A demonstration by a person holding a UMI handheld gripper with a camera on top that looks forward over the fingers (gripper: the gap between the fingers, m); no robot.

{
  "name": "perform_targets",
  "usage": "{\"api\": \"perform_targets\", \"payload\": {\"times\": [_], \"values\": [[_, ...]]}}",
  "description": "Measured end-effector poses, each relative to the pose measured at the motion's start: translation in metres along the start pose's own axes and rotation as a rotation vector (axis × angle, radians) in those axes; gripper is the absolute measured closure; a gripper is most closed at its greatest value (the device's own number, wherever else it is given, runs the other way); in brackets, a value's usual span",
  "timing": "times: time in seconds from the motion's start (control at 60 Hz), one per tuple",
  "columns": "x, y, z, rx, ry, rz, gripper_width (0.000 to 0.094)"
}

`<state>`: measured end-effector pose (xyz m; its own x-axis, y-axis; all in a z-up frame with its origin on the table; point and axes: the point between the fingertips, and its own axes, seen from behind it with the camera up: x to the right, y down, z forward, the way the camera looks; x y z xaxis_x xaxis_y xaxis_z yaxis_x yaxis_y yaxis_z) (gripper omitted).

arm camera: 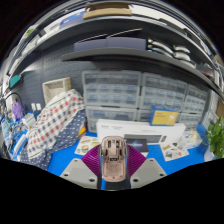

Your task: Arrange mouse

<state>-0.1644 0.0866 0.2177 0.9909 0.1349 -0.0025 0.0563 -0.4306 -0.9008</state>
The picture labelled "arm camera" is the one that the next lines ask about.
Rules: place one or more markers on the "white woven basket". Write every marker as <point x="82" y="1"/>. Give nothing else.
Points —
<point x="55" y="88"/>

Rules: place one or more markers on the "clear plastic packet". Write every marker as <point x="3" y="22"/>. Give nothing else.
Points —
<point x="191" y="139"/>

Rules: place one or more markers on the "colourful sticker sheet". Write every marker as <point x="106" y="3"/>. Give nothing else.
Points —
<point x="85" y="145"/>
<point x="173" y="152"/>

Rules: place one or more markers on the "red blue checked cloth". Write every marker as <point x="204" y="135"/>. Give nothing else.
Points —
<point x="53" y="123"/>

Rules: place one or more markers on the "green potted plant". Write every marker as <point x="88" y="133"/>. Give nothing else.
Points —
<point x="216" y="136"/>

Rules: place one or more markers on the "clear plastic drawer cabinet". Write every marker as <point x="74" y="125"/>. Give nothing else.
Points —
<point x="110" y="115"/>
<point x="111" y="88"/>
<point x="196" y="100"/>
<point x="163" y="90"/>
<point x="190" y="120"/>
<point x="143" y="115"/>

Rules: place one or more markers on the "transparent pink computer mouse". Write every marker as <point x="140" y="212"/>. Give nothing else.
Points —
<point x="114" y="160"/>

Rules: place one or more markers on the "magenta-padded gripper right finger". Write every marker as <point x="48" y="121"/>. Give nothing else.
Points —
<point x="138" y="163"/>

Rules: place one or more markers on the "blue yellow box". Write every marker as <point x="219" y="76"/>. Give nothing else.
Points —
<point x="163" y="116"/>

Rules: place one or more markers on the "white keyboard box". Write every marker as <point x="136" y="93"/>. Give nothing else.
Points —
<point x="113" y="128"/>

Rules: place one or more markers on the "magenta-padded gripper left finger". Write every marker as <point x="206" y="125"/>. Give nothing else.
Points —
<point x="88" y="163"/>

